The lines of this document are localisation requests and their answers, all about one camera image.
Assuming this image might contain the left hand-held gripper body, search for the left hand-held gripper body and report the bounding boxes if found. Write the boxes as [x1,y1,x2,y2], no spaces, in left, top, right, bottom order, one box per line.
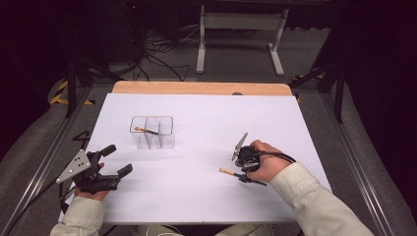
[55,149,121,195]

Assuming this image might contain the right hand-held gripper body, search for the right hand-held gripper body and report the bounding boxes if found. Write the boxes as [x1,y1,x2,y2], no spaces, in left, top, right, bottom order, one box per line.
[230,132,262,175]

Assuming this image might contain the gold ferrule makeup brush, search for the gold ferrule makeup brush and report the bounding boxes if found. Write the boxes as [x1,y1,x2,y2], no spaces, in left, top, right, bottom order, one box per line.
[218,167,268,187]

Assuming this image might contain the clear plastic organizer box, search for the clear plastic organizer box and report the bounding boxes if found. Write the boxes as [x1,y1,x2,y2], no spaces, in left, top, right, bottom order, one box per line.
[129,115,176,149]

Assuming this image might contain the dark handle makeup brush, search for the dark handle makeup brush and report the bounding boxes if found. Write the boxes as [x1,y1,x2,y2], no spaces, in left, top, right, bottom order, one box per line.
[134,126,160,136]

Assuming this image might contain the person's left hand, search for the person's left hand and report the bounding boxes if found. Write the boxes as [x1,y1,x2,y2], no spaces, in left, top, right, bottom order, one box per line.
[74,188,111,202]

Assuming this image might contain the person's right hand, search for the person's right hand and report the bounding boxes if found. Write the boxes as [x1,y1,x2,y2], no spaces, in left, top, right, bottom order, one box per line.
[247,140,296,184]

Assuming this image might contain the white table board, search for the white table board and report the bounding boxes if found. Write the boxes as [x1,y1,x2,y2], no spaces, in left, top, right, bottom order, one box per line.
[58,92,332,225]

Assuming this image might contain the black tripod stand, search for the black tripod stand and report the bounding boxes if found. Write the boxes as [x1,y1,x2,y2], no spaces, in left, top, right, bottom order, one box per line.
[64,55,126,120]
[288,60,346,124]

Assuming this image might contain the yellow black floor tape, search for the yellow black floor tape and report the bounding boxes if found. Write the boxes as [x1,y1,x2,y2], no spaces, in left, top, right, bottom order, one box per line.
[290,72,327,103]
[49,80,96,106]

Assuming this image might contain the wooden table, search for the wooden table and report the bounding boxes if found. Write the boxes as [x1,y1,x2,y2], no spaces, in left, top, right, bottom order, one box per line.
[111,81,293,96]

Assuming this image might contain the white metal stand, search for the white metal stand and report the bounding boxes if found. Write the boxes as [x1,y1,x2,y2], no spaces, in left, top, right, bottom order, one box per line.
[196,4,290,77]

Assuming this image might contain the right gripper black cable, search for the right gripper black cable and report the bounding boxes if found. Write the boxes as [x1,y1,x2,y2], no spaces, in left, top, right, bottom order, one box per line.
[255,149,298,164]

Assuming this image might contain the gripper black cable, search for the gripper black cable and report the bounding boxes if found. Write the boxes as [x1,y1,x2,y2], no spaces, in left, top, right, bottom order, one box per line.
[255,149,298,164]
[0,178,77,236]

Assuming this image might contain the aluminium floor rail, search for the aluminium floor rail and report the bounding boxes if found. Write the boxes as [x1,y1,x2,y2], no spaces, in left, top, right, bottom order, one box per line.
[0,86,95,236]
[319,92,398,236]

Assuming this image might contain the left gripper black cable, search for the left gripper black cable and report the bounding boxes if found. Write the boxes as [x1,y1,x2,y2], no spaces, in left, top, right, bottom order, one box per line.
[0,178,77,236]

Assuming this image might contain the black floor cables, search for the black floor cables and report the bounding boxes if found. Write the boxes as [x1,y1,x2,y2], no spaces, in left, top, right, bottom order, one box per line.
[131,26,198,83]

